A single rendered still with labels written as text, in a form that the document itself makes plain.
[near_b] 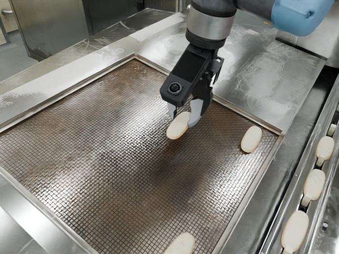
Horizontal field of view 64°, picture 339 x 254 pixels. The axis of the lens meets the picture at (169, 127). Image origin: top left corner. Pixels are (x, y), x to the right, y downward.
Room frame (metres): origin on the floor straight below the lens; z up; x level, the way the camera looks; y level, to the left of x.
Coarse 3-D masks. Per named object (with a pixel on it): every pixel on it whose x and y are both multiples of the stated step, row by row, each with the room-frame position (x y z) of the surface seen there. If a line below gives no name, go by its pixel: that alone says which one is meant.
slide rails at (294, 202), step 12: (336, 96) 0.75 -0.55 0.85; (324, 120) 0.62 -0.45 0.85; (324, 132) 0.57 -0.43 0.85; (336, 132) 0.57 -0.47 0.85; (336, 144) 0.52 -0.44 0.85; (312, 156) 0.48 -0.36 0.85; (312, 168) 0.44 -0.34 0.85; (324, 168) 0.44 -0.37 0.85; (300, 180) 0.40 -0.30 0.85; (300, 192) 0.37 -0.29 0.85; (324, 192) 0.37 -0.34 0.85; (288, 204) 0.34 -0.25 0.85; (312, 204) 0.34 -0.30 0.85; (288, 216) 0.31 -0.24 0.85; (312, 216) 0.31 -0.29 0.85; (312, 228) 0.28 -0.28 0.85; (276, 240) 0.26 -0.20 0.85; (276, 252) 0.23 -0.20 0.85; (300, 252) 0.23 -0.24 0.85
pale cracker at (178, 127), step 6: (180, 114) 0.50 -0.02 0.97; (186, 114) 0.50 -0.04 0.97; (174, 120) 0.48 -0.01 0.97; (180, 120) 0.48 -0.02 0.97; (186, 120) 0.48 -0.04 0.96; (168, 126) 0.46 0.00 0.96; (174, 126) 0.46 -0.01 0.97; (180, 126) 0.46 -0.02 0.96; (186, 126) 0.46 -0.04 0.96; (168, 132) 0.44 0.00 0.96; (174, 132) 0.44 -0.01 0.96; (180, 132) 0.44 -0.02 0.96; (174, 138) 0.43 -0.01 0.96
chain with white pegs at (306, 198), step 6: (336, 108) 0.69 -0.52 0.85; (336, 114) 0.67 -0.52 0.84; (336, 120) 0.63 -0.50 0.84; (330, 126) 0.57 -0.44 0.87; (330, 132) 0.57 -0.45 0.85; (324, 156) 0.46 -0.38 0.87; (318, 162) 0.46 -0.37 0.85; (318, 168) 0.45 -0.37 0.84; (306, 192) 0.35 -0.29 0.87; (306, 198) 0.34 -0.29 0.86; (300, 204) 0.34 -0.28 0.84; (306, 204) 0.34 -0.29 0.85; (300, 210) 0.33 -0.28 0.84; (288, 246) 0.23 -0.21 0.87; (282, 252) 0.23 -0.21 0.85; (288, 252) 0.22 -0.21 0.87
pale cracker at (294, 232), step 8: (296, 216) 0.30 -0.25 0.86; (304, 216) 0.30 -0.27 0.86; (288, 224) 0.28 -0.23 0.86; (296, 224) 0.28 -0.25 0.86; (304, 224) 0.28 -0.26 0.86; (288, 232) 0.27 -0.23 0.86; (296, 232) 0.27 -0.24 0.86; (304, 232) 0.27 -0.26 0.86; (288, 240) 0.25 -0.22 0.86; (296, 240) 0.25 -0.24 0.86; (296, 248) 0.24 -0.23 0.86
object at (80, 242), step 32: (128, 64) 0.74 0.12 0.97; (64, 96) 0.56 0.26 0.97; (128, 96) 0.59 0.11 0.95; (0, 128) 0.44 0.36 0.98; (192, 128) 0.50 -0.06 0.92; (0, 160) 0.36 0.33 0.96; (64, 160) 0.37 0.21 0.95; (96, 160) 0.38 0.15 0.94; (128, 160) 0.39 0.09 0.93; (160, 160) 0.40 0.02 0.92; (224, 160) 0.41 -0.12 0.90; (32, 192) 0.30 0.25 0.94; (64, 192) 0.30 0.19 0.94; (192, 192) 0.33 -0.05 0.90; (64, 224) 0.24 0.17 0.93; (96, 224) 0.25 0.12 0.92; (160, 224) 0.26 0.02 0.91; (224, 224) 0.27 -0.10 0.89
